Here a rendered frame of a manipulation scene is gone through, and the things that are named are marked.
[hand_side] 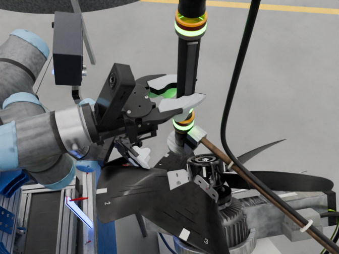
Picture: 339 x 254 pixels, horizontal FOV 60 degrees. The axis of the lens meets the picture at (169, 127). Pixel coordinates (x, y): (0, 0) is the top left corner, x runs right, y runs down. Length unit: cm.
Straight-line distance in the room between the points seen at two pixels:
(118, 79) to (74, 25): 95
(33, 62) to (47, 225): 132
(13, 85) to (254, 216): 81
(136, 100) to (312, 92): 251
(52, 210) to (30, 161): 155
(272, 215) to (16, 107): 80
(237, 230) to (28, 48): 81
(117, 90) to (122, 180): 56
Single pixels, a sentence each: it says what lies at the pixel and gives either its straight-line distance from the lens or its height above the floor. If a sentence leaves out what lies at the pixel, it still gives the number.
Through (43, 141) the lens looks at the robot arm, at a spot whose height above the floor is 167.
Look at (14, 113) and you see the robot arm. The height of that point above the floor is 158.
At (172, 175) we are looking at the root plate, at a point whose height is 118.
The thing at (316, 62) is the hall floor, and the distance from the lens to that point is 319.
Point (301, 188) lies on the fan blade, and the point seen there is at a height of 126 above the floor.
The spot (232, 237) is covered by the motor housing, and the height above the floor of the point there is 115.
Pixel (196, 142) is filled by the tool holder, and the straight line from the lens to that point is 60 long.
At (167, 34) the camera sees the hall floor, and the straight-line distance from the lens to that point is 316.
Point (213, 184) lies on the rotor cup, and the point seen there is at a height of 123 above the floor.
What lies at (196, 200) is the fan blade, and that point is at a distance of 78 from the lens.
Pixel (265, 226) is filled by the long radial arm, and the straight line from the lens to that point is 105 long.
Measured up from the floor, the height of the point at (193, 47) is 178.
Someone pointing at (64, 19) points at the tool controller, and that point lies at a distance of 140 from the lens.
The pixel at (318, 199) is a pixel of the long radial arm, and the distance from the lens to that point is 110.
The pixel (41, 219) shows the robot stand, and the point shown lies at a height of 21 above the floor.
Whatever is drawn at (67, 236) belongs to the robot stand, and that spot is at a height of 23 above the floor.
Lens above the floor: 207
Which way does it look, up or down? 59 degrees down
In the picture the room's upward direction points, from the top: straight up
